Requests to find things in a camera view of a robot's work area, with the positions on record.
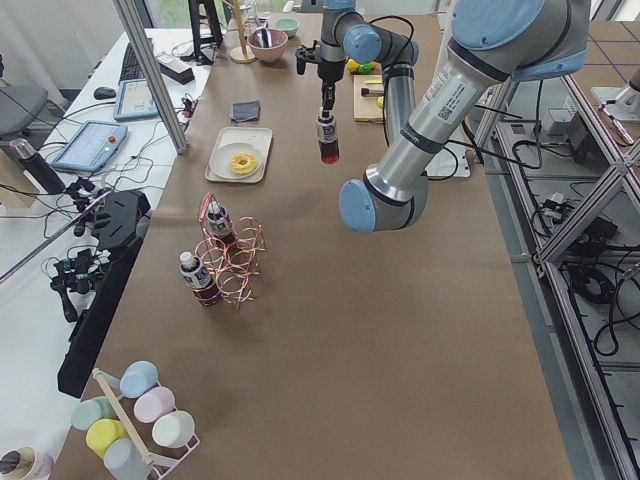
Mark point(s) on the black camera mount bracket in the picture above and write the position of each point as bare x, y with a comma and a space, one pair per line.
91, 284

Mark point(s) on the tape roll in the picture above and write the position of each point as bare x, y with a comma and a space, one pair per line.
26, 464

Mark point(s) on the beige rabbit tray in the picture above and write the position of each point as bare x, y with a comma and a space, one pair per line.
259, 138

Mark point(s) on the aluminium frame post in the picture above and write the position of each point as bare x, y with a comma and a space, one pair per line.
135, 30

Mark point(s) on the rear tea bottle in rack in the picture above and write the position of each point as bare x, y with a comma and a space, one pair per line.
220, 223

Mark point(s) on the front tea bottle in rack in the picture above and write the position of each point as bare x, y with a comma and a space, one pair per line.
198, 278

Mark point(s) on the grey office chair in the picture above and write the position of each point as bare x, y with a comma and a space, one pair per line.
27, 112

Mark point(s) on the copper wire bottle rack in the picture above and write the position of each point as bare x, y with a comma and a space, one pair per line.
232, 266

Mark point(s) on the light blue cup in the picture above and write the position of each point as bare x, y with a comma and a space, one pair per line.
139, 377

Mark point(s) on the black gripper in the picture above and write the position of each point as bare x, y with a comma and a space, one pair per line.
329, 71

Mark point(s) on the grey blue cup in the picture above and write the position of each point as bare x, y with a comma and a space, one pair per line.
124, 462

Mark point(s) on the yellow donut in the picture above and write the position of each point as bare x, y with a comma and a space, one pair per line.
243, 163

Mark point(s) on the black keyboard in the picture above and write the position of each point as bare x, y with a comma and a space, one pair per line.
131, 69

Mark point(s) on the green lime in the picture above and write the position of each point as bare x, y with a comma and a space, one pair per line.
365, 69

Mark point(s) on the tea bottle white cap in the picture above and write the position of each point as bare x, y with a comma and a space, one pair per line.
327, 136

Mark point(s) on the pale pink cup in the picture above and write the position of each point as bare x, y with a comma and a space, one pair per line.
153, 404

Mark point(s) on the white cup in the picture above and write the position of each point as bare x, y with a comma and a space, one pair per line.
173, 430

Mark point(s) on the steel scoop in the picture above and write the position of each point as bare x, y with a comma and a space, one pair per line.
264, 38

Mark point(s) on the black computer mouse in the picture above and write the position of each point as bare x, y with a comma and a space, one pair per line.
102, 93

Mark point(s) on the yellow cup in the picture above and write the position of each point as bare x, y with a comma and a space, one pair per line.
103, 433

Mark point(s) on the blue teach pendant tablet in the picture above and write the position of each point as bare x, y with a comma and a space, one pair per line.
91, 147

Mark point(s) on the pink bowl with ice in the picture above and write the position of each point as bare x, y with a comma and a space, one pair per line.
273, 54

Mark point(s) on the yellow lemon upper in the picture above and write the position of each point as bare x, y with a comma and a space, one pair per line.
353, 67

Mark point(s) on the pale green cup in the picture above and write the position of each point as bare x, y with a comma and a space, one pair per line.
90, 411

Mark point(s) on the white plate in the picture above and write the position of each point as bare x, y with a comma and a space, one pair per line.
219, 165

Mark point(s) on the wooden cutting board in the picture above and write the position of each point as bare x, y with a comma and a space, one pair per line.
365, 108

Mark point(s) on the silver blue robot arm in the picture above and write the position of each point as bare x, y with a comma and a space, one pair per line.
490, 42

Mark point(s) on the black thermos bottle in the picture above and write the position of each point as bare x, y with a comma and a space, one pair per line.
35, 164

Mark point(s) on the mint green bowl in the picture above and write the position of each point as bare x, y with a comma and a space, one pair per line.
289, 26

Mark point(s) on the wooden stand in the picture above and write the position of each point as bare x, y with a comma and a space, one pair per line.
240, 54

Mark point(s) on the black box on desk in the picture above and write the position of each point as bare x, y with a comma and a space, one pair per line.
174, 68

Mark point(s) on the tea bottle in rack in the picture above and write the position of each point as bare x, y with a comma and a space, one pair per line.
220, 223
198, 278

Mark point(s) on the grey folded cloth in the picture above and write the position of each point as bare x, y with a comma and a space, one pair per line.
241, 112

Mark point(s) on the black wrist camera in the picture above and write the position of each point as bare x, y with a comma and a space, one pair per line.
307, 55

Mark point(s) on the steel muddler black tip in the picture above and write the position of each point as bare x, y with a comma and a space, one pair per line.
368, 92

